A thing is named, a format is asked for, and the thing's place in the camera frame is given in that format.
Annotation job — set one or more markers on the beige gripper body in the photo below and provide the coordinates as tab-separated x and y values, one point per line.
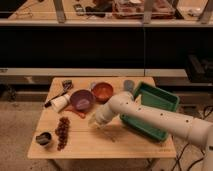
92	122

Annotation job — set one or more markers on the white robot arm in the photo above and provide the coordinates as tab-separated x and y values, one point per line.
194	130

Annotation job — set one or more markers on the white plastic cup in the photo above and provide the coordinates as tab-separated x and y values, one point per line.
60	103

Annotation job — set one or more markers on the small dark metal cup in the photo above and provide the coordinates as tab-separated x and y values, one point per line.
44	138

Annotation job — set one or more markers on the purple plastic bowl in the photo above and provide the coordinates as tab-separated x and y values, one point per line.
82	100

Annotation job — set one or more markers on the wooden table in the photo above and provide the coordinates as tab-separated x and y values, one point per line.
115	141

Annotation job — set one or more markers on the bunch of red grapes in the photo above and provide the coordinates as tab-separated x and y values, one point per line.
62	132

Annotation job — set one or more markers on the orange plastic bowl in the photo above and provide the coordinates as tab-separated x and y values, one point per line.
102	91

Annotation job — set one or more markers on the green plastic tray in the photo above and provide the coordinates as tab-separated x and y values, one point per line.
154	97

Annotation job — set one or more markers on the black handled kitchen tool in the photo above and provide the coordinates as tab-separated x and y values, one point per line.
67	85

